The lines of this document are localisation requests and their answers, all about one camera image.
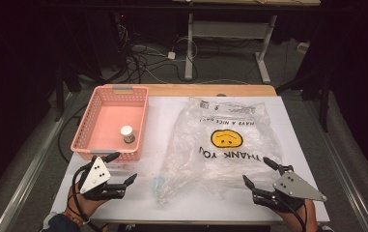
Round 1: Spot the small white-lidded jar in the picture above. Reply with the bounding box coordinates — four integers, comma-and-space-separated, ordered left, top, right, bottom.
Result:
120, 125, 137, 144

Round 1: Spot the person's right hand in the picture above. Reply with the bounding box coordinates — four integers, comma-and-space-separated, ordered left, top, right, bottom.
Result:
276, 198, 319, 232

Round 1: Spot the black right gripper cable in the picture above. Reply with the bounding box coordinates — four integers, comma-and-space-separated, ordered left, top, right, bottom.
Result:
281, 200, 309, 232

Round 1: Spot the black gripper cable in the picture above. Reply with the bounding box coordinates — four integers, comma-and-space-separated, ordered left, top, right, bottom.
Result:
281, 200, 309, 232
71, 163, 99, 232

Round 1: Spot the pink plastic basket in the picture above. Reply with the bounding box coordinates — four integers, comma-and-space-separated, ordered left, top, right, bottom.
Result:
70, 84, 150, 162

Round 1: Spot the black floor cable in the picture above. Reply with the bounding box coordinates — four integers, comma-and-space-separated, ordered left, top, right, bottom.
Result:
57, 102, 90, 164

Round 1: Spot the black metal stand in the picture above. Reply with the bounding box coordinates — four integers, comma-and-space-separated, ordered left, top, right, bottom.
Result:
276, 64, 332, 133

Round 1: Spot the clear smiley plastic bag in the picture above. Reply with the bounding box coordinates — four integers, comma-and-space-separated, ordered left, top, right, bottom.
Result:
156, 96, 284, 204

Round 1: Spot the white metal desk frame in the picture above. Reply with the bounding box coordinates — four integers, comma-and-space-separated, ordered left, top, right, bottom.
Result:
184, 13, 278, 85

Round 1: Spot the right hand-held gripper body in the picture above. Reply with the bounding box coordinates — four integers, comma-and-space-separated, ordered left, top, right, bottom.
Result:
251, 163, 328, 215

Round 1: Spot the white table cover sheet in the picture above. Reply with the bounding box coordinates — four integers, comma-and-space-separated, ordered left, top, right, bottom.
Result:
49, 95, 331, 224

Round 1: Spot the pale blue translucent object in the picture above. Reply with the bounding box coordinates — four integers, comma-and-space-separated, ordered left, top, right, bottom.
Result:
150, 175, 167, 195

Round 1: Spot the person's left hand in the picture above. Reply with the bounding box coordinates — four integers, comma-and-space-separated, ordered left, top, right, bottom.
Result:
67, 183, 112, 221

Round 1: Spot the beaded wrist bracelet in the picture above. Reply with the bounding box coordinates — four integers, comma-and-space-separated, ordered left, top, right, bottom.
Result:
63, 211, 91, 226

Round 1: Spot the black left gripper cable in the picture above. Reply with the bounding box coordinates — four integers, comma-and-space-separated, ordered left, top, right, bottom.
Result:
71, 163, 99, 232

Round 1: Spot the tangle of floor cables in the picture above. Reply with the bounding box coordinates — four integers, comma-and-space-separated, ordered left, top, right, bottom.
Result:
112, 23, 200, 85

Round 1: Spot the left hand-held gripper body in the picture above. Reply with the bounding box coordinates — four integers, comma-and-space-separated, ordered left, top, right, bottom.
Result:
77, 155, 127, 201

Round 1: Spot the aluminium floor rail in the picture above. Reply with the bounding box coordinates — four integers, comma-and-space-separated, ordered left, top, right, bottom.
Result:
301, 100, 368, 232
0, 92, 78, 232

